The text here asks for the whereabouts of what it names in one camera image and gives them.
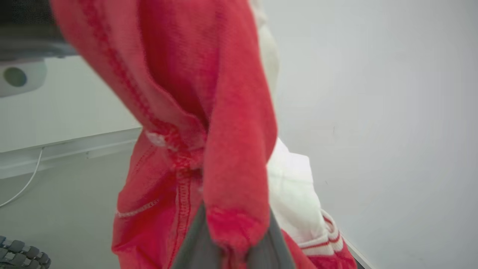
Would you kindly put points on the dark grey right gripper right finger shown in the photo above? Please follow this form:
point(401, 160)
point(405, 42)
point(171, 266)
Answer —
point(274, 246)

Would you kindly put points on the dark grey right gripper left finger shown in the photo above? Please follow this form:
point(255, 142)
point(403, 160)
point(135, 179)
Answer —
point(198, 246)

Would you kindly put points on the red and white jacket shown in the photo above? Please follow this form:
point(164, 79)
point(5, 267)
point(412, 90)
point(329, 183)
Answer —
point(194, 123)

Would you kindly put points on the white and black skirting board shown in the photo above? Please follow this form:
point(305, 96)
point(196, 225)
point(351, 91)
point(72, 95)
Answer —
point(71, 149)

